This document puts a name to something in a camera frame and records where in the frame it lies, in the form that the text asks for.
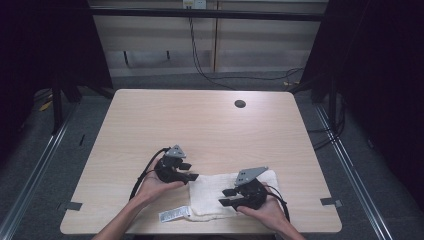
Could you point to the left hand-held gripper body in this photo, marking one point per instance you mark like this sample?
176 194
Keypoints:
170 170

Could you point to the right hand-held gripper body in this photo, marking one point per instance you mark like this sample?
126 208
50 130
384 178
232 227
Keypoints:
252 195

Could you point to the white cloth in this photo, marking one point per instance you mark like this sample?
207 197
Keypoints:
206 196

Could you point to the person's right hand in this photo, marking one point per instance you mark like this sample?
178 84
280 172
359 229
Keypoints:
270 213

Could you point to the person's left hand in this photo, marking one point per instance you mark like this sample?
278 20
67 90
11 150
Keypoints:
151 188

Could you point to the grey tape strip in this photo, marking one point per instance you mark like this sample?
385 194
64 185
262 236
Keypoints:
330 201
70 206

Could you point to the black table grommet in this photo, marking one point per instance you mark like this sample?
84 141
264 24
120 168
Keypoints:
240 103

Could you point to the black metal stand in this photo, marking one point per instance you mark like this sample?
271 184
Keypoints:
57 106
325 93

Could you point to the yellow floor object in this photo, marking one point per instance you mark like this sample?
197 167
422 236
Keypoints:
45 106

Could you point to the black horizontal bar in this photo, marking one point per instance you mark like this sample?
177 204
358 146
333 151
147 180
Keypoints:
206 14

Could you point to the dark curtain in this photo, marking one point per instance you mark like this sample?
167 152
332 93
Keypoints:
43 43
383 83

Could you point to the metal floor rail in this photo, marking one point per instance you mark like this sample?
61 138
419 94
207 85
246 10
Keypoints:
33 180
353 180

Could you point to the white wall socket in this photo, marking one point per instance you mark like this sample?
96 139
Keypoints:
194 4

